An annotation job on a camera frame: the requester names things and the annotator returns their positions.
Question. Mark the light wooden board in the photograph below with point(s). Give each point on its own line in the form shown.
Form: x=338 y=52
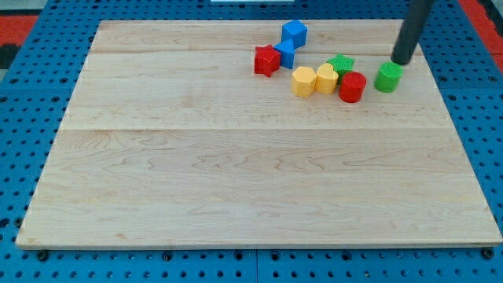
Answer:
x=170 y=141

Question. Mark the yellow hexagon block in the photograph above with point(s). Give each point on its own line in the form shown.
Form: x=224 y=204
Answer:
x=303 y=81

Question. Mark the red star block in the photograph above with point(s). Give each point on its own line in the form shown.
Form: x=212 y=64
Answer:
x=267 y=60

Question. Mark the yellow heart block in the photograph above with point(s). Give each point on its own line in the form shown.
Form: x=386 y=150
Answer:
x=327 y=79

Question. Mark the blue triangle block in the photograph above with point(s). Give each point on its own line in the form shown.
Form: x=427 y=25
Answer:
x=287 y=52

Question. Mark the red cylinder block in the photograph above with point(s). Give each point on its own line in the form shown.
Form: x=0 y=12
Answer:
x=352 y=87

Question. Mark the green star block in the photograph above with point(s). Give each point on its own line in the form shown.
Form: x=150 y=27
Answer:
x=341 y=64

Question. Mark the blue cube block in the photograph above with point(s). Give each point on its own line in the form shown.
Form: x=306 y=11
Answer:
x=296 y=31

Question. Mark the green cylinder block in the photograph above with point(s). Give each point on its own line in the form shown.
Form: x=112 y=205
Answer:
x=388 y=77

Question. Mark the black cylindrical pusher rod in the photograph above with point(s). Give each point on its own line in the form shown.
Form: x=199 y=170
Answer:
x=411 y=30

